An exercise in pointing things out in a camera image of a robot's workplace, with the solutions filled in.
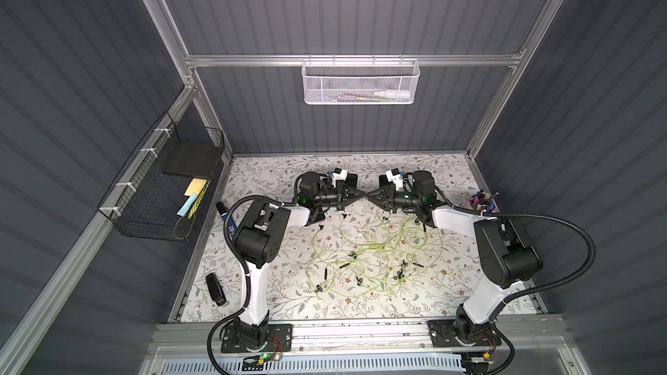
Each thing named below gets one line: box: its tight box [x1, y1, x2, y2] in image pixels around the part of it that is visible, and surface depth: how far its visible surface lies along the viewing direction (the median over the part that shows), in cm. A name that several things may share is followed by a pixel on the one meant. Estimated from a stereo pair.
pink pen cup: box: [468, 189, 496, 213], surface depth 90 cm
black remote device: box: [205, 272, 227, 307], surface depth 80 cm
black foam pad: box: [163, 141, 220, 178], surface depth 82 cm
